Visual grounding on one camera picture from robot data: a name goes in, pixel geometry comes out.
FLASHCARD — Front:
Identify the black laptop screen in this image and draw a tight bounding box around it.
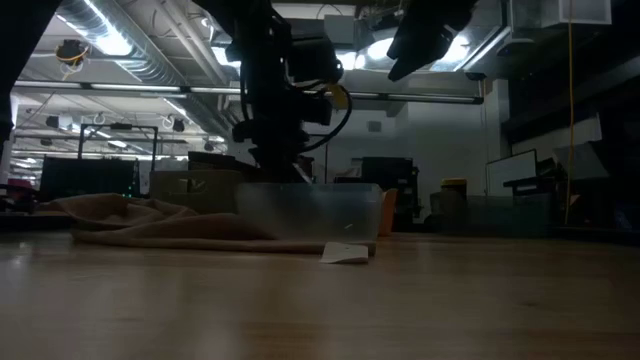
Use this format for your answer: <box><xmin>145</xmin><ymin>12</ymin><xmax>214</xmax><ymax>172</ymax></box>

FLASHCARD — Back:
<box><xmin>187</xmin><ymin>151</ymin><xmax>261</xmax><ymax>176</ymax></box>

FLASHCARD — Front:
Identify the translucent plastic bin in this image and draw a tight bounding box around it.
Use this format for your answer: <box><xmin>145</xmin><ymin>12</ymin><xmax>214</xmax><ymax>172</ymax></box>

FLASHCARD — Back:
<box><xmin>234</xmin><ymin>182</ymin><xmax>385</xmax><ymax>246</ymax></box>

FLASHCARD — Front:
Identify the ceiling cable reel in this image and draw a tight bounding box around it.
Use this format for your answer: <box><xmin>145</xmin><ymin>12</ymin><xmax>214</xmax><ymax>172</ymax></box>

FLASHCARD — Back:
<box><xmin>54</xmin><ymin>38</ymin><xmax>91</xmax><ymax>81</ymax></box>

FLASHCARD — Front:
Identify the metal rig frame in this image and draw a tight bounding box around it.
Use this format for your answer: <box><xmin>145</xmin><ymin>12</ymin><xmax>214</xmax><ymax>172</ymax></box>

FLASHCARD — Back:
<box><xmin>12</xmin><ymin>79</ymin><xmax>485</xmax><ymax>106</ymax></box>

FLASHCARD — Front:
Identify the beige cloth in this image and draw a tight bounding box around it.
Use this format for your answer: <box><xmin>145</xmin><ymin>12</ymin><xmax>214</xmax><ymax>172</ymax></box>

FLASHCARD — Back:
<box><xmin>38</xmin><ymin>193</ymin><xmax>376</xmax><ymax>255</ymax></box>

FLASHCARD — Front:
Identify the grey ceiling box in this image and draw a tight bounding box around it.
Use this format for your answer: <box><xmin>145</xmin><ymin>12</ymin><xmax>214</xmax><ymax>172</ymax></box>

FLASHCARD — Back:
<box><xmin>323</xmin><ymin>14</ymin><xmax>357</xmax><ymax>46</ymax></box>

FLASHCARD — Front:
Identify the ribbed silver duct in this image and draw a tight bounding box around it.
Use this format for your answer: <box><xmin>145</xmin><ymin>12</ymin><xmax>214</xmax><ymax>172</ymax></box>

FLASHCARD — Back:
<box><xmin>54</xmin><ymin>0</ymin><xmax>174</xmax><ymax>86</ymax></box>

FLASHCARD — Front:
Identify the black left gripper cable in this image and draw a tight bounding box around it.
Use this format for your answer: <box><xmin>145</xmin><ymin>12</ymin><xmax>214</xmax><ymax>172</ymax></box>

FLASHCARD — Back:
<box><xmin>299</xmin><ymin>84</ymin><xmax>354</xmax><ymax>154</ymax></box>

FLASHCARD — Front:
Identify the dark grey tray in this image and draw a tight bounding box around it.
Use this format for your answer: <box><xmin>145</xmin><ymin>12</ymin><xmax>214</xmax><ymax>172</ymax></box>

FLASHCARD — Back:
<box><xmin>424</xmin><ymin>192</ymin><xmax>554</xmax><ymax>237</ymax></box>

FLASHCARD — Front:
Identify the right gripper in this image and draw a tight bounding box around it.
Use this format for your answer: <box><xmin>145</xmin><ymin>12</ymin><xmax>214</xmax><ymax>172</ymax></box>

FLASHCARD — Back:
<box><xmin>387</xmin><ymin>0</ymin><xmax>479</xmax><ymax>83</ymax></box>

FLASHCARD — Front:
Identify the white paper packet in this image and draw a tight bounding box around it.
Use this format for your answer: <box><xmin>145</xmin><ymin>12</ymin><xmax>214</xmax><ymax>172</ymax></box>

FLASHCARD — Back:
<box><xmin>319</xmin><ymin>241</ymin><xmax>370</xmax><ymax>265</ymax></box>

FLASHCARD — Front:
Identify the ceiling light panel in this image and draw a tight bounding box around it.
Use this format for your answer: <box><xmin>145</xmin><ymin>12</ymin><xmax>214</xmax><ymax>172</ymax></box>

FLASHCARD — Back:
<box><xmin>212</xmin><ymin>47</ymin><xmax>242</xmax><ymax>70</ymax></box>
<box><xmin>334</xmin><ymin>49</ymin><xmax>358</xmax><ymax>71</ymax></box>

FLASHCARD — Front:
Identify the white board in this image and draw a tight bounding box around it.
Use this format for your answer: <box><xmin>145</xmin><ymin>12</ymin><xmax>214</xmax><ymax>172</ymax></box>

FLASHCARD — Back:
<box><xmin>487</xmin><ymin>148</ymin><xmax>539</xmax><ymax>197</ymax></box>

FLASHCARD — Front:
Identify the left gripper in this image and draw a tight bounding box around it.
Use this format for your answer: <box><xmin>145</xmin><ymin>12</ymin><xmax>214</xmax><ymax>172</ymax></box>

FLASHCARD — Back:
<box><xmin>230</xmin><ymin>19</ymin><xmax>345</xmax><ymax>184</ymax></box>

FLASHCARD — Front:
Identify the black background rig frame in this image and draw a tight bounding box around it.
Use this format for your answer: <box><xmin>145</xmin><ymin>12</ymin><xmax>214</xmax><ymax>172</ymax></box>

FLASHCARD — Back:
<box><xmin>77</xmin><ymin>122</ymin><xmax>160</xmax><ymax>197</ymax></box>

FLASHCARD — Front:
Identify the yellow plastic bin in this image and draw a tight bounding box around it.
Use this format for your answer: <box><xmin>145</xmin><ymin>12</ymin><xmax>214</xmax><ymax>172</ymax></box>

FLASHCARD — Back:
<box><xmin>377</xmin><ymin>187</ymin><xmax>400</xmax><ymax>237</ymax></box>

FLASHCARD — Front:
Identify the black monitor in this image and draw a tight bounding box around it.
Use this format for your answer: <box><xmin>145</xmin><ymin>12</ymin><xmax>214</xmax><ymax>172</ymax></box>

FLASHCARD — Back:
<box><xmin>360</xmin><ymin>156</ymin><xmax>417</xmax><ymax>189</ymax></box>

